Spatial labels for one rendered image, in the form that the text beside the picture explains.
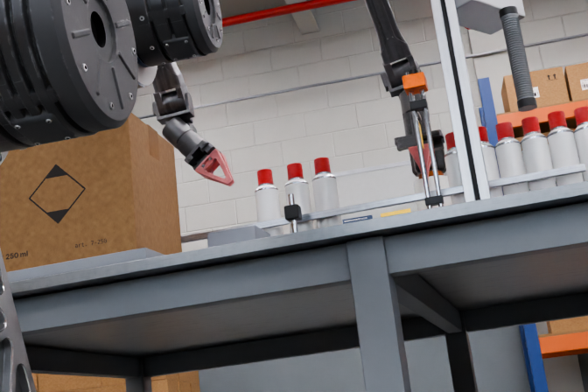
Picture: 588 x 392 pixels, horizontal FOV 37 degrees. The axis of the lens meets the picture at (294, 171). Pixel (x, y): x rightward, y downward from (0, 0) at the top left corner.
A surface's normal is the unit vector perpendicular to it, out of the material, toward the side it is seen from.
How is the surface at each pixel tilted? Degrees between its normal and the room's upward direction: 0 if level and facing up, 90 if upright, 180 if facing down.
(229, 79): 90
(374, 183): 90
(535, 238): 90
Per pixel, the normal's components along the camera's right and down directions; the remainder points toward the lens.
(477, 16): 0.11, 0.95
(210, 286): -0.28, -0.24
